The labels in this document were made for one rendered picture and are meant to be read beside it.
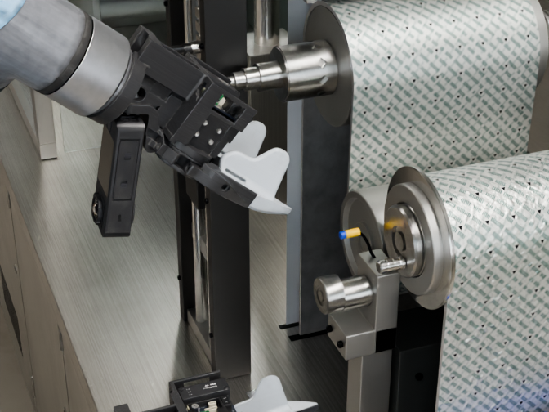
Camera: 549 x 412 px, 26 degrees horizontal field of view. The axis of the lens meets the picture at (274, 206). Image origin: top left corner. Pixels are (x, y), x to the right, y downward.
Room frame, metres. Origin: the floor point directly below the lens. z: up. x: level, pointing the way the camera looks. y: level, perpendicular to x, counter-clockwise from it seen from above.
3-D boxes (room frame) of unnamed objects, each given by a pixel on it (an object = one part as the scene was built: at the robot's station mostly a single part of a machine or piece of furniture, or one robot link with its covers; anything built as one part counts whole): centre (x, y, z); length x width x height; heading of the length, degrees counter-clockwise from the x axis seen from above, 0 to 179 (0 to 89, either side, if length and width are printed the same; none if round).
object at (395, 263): (1.00, -0.12, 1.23); 0.03 x 0.01 x 0.01; 111
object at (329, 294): (1.03, -0.06, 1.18); 0.04 x 0.02 x 0.04; 21
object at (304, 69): (1.25, -0.03, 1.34); 0.06 x 0.06 x 0.06; 21
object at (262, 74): (1.23, 0.02, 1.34); 0.06 x 0.03 x 0.03; 111
